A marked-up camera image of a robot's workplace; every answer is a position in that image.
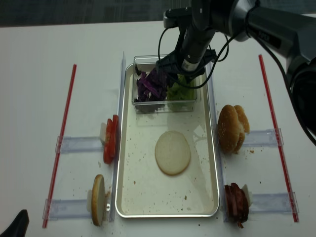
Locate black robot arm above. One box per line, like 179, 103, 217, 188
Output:
156, 0, 316, 142

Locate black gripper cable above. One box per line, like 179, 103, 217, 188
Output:
157, 26, 316, 145

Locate white block behind bun slice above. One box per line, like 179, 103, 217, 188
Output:
86, 190, 92, 213

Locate clear rail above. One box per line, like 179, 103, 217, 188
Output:
249, 192, 299, 214
242, 129, 283, 147
42, 199, 91, 220
55, 136, 103, 154

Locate right red tape strip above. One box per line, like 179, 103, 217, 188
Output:
258, 54, 299, 223

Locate left long clear divider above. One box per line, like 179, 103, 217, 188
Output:
109, 52, 126, 222

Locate long clear divider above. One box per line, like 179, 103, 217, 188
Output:
109, 52, 126, 222
207, 75, 228, 223

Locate left red tape strip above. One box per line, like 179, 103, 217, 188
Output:
42, 64, 77, 229

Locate sesame burger buns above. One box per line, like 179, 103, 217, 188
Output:
217, 105, 250, 154

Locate black object bottom left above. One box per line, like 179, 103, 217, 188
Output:
0, 209, 30, 237

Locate upper right clear rail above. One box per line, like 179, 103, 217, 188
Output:
242, 129, 283, 147

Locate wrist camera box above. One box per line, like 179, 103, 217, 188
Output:
163, 7, 192, 29

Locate upper left clear rail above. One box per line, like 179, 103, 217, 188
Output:
55, 136, 103, 154

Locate white block behind bacon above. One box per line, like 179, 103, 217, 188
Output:
242, 184, 252, 207

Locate white block behind tomato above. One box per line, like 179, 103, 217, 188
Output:
99, 122, 107, 145

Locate lower left clear rail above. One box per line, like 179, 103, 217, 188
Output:
42, 199, 91, 220

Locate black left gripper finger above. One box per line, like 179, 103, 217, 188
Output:
167, 74, 177, 87

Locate sliced tomato stack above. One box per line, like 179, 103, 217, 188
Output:
103, 115, 119, 164

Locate green lettuce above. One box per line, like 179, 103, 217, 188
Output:
166, 83, 196, 112

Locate metal baking tray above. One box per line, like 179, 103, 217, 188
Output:
115, 65, 220, 218

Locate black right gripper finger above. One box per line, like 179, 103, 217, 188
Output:
185, 76, 195, 84

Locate upright bun half slice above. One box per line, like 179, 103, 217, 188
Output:
91, 174, 105, 226

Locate bacon meat slices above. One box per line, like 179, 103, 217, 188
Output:
225, 183, 249, 229

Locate clear plastic salad container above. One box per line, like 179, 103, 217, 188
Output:
131, 55, 200, 114

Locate flat bun bottom on tray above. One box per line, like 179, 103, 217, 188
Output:
155, 131, 191, 175

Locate red tape strip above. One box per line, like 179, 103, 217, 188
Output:
42, 64, 77, 229
258, 54, 299, 223

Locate right long clear divider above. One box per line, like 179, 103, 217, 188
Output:
207, 75, 228, 223

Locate shredded purple cabbage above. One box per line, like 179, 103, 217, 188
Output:
134, 64, 167, 114

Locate lower right clear rail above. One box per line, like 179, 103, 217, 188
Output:
249, 192, 299, 214

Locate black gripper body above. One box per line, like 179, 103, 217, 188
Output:
156, 27, 217, 77

